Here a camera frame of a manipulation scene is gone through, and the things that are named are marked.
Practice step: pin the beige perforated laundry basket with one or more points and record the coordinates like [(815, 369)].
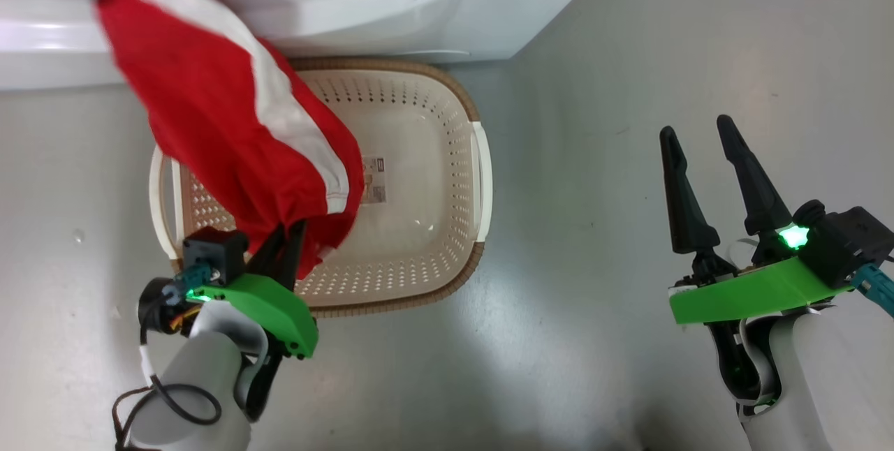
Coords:
[(419, 193)]

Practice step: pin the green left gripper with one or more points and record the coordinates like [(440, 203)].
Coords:
[(279, 308)]

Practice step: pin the red garment with white stripes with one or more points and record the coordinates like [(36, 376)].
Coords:
[(209, 109)]

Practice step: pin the paper basket label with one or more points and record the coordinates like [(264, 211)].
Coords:
[(374, 180)]

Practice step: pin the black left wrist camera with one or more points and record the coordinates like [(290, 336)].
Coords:
[(213, 252)]

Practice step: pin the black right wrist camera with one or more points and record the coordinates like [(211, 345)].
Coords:
[(852, 234)]

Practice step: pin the white front-load washing machine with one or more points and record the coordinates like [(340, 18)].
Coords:
[(419, 4)]

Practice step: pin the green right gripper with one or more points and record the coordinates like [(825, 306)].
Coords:
[(754, 294)]

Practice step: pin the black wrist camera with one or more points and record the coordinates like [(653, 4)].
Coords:
[(852, 234), (213, 252)]

